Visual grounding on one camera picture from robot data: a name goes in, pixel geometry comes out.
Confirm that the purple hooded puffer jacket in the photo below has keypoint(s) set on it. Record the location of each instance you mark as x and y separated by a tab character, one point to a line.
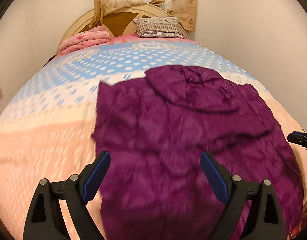
155	129

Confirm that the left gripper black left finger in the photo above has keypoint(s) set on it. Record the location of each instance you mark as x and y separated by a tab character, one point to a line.
45	220

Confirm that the folded pink blanket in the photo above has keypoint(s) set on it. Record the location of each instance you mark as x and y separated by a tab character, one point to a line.
95	36

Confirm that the wooden arched headboard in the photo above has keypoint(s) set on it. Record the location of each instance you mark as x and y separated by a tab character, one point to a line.
117	23

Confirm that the polka dot bed quilt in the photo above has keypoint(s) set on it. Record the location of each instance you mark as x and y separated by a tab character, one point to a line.
45	130

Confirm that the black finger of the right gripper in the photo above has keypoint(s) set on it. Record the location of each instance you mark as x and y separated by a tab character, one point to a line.
298	138

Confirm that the striped patterned pillow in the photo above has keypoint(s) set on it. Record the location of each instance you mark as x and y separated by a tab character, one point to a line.
159	27

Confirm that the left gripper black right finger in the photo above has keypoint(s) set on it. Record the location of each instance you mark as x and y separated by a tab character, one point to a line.
265	219

